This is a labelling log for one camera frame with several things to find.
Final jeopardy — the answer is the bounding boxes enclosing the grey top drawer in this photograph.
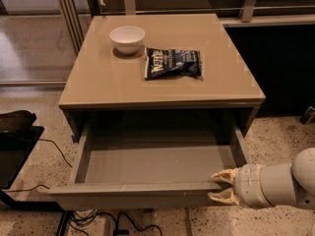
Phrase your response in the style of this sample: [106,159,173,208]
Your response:
[49,124,249,210]

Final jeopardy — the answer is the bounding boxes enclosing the white ceramic bowl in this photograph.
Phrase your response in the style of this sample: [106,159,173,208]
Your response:
[109,26,146,55]

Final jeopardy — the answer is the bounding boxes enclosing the coiled black cables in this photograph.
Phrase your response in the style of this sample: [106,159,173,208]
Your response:
[4,138,164,236]

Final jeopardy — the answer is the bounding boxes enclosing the dark blue chip bag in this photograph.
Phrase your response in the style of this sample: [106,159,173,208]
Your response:
[145,47,202,80]

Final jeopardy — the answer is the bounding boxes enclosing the metal railing frame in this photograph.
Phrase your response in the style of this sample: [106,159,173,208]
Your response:
[50,0,315,56]

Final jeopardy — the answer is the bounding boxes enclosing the grey three-drawer cabinet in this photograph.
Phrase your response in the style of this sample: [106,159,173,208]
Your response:
[59,14,265,137]

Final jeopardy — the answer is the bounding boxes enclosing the black stand base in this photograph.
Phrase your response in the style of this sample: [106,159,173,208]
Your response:
[0,110,69,236]

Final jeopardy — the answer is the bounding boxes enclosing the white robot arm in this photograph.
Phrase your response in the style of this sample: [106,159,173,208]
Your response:
[208,147,315,210]

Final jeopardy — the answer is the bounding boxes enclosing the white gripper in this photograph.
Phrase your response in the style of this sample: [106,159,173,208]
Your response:
[208,164,271,208]

